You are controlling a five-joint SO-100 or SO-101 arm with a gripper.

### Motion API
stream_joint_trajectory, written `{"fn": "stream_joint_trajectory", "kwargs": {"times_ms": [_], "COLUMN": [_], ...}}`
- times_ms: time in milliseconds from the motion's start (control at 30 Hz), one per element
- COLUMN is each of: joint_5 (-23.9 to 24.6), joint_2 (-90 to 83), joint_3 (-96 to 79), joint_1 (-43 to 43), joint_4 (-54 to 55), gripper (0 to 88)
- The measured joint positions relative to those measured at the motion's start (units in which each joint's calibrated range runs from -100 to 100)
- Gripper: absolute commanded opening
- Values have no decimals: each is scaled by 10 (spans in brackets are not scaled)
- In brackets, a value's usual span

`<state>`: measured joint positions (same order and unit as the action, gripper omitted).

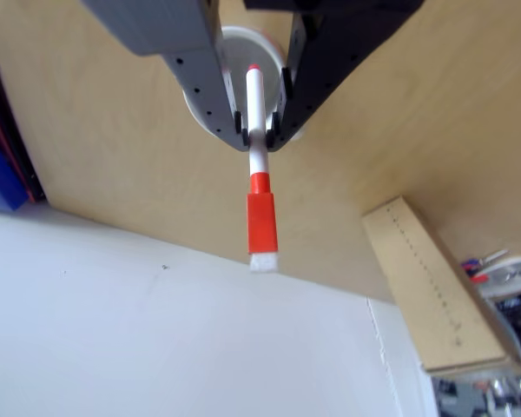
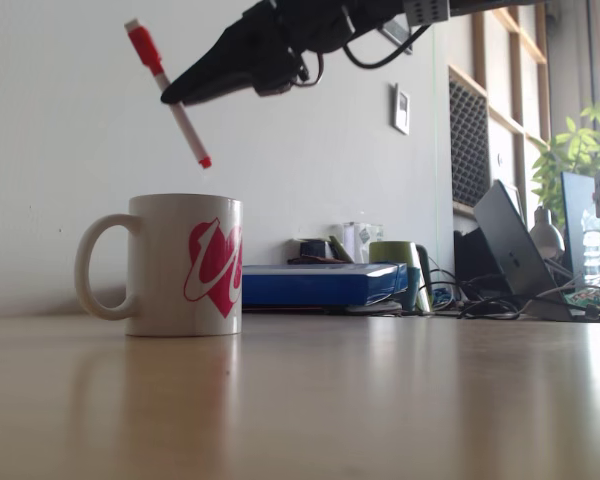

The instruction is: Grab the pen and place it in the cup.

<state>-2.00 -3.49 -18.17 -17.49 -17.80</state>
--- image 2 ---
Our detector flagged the white marker pen red cap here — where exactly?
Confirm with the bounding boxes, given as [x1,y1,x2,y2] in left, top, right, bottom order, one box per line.
[123,18,213,171]

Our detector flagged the white mug with red heart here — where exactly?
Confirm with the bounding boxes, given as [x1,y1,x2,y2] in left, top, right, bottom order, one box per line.
[74,193,244,338]

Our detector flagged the wooden shelf frame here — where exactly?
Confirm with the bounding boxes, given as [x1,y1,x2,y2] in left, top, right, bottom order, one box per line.
[447,4,552,221]

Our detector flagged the black camera cable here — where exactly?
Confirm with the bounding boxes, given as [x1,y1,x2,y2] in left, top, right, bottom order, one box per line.
[342,20,432,70]

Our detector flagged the clear plastic container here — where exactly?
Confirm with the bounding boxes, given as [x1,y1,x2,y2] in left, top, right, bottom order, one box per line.
[339,222,385,265]

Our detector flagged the red and black servo cable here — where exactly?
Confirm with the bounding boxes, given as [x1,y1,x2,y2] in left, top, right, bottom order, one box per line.
[297,48,327,89]

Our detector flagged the white desk lamp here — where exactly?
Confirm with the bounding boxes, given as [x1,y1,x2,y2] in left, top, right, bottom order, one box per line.
[531,206,567,262]

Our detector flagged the tangle of black desk cables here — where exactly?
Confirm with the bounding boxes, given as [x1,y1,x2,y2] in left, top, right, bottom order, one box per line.
[427,254,526,321]

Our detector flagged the green cup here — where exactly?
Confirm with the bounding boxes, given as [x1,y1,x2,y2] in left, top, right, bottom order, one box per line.
[368,240,432,312]

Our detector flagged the small white wall frame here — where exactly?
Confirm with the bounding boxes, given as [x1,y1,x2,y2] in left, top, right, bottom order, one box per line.
[391,82,412,136]

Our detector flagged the black grid panel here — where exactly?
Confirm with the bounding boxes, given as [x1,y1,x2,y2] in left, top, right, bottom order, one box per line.
[448,67,492,207]

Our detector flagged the blue flat box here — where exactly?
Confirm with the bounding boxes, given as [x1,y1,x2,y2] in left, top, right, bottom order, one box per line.
[241,263,409,308]

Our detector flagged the clear water bottle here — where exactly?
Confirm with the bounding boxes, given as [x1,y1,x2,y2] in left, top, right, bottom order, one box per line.
[581,209,600,289]

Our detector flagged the grey laptop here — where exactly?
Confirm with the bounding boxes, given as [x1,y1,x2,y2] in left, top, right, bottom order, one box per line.
[473,179,574,322]

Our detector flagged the green potted plant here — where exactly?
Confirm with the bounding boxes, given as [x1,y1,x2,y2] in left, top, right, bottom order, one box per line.
[529,102,600,229]

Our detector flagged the small black box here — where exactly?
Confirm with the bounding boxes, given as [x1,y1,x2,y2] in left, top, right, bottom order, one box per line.
[298,239,332,262]

